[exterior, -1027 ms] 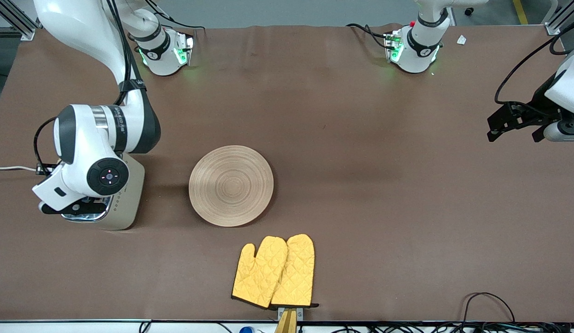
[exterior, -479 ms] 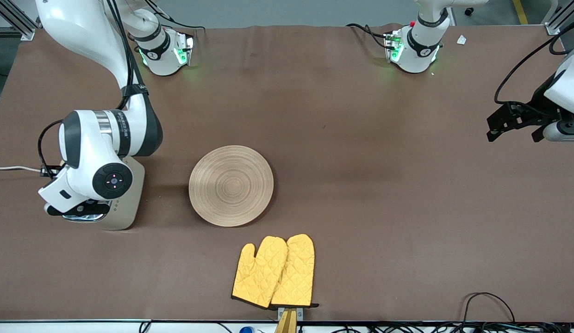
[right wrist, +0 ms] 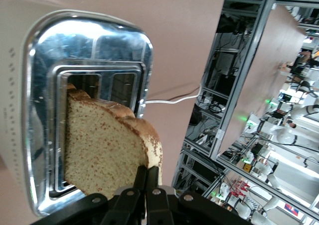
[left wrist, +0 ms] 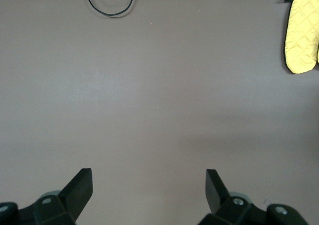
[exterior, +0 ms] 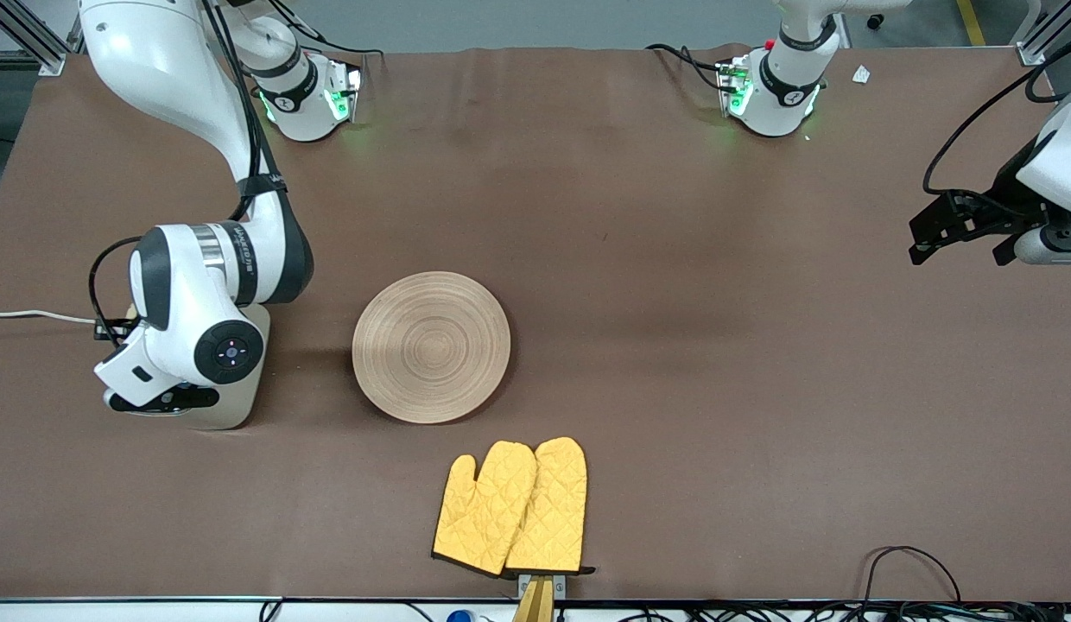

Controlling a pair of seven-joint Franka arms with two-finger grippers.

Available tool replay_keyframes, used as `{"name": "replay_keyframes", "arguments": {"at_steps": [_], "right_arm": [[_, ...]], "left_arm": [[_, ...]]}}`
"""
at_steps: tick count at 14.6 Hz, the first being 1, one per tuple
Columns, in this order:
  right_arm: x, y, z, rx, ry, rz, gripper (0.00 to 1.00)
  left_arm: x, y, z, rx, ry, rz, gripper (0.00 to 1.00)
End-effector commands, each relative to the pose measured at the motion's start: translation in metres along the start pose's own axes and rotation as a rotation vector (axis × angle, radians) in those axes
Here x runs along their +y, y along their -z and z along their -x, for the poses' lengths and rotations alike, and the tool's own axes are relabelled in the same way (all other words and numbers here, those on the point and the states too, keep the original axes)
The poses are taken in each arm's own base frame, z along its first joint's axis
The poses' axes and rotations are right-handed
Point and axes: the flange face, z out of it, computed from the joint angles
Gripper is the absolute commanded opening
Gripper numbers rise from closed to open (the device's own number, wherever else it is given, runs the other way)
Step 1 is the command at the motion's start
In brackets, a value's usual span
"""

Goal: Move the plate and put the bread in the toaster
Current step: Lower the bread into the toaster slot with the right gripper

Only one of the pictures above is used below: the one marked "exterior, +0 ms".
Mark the white toaster power cord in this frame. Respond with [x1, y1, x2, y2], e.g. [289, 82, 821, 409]
[0, 309, 101, 327]

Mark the black right base cable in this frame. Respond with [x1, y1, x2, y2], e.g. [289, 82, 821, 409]
[272, 0, 385, 83]

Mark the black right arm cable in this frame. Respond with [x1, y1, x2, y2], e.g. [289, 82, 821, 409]
[88, 0, 273, 348]

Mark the aluminium frame profile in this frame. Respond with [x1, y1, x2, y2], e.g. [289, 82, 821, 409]
[1015, 0, 1071, 68]
[0, 0, 100, 77]

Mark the black base cable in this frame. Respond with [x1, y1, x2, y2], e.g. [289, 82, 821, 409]
[272, 0, 385, 83]
[645, 43, 728, 92]

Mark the black left base cable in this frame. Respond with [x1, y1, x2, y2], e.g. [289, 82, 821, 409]
[645, 43, 728, 92]

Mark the wooden camera mount bracket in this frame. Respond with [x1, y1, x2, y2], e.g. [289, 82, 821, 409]
[511, 573, 567, 622]

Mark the yellow quilted oven mitt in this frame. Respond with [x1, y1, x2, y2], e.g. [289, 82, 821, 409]
[505, 437, 595, 576]
[432, 441, 538, 578]

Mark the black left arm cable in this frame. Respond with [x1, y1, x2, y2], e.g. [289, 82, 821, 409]
[922, 35, 1071, 196]

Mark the beige chrome two-slot toaster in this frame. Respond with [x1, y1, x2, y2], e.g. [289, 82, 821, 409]
[125, 301, 271, 431]

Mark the black looped cable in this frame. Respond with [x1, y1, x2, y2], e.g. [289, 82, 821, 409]
[864, 545, 964, 606]

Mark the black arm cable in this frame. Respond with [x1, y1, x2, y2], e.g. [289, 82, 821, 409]
[88, 0, 273, 348]
[922, 35, 1071, 196]

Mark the black cable bundle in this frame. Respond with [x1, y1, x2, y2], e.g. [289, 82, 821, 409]
[622, 602, 1071, 622]

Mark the round wooden plate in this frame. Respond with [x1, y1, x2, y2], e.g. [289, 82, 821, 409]
[352, 271, 511, 425]

